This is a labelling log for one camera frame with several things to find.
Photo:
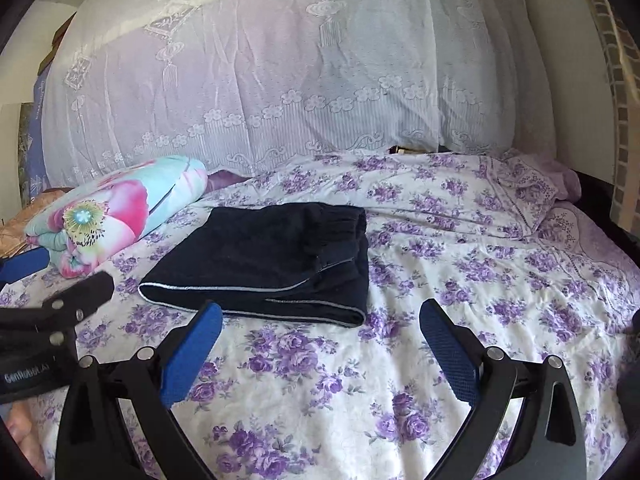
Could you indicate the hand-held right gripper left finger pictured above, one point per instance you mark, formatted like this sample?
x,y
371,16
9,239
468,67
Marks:
x,y
192,350

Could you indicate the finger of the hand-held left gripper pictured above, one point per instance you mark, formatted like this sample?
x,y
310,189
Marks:
x,y
22,266
80,292

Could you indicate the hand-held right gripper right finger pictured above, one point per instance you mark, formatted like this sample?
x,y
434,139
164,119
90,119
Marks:
x,y
447,347

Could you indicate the dark navy pants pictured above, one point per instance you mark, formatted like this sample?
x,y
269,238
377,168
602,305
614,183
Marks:
x,y
270,255

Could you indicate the person's left hand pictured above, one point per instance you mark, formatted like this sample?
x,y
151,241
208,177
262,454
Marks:
x,y
25,430

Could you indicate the brown orange pillow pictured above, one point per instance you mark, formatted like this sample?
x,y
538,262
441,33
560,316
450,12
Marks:
x,y
25,215

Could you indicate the folded floral quilt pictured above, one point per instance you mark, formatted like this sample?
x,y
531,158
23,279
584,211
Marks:
x,y
120,210

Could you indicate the purple floral bedsheet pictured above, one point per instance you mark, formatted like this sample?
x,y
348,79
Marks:
x,y
350,385

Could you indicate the marble pattern panel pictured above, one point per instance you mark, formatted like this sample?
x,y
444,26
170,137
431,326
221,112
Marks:
x,y
25,140

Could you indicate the blue printed cloth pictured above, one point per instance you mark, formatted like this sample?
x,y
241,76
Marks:
x,y
36,130

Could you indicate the dark purple cloth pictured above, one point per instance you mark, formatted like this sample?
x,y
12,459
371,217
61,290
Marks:
x,y
225,180

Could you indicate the purple embroidered pillow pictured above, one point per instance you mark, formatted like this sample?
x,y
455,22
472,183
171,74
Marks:
x,y
530,185
590,245

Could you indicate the dark folded garment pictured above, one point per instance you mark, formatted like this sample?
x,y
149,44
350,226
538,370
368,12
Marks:
x,y
631,360

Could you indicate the white lace curtain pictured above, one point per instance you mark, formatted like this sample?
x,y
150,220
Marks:
x,y
275,70

